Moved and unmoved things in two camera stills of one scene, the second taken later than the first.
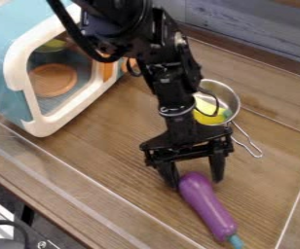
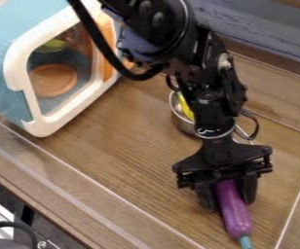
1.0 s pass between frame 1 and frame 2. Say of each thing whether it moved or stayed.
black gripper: moved
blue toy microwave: stayed
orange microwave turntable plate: stayed
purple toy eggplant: moved
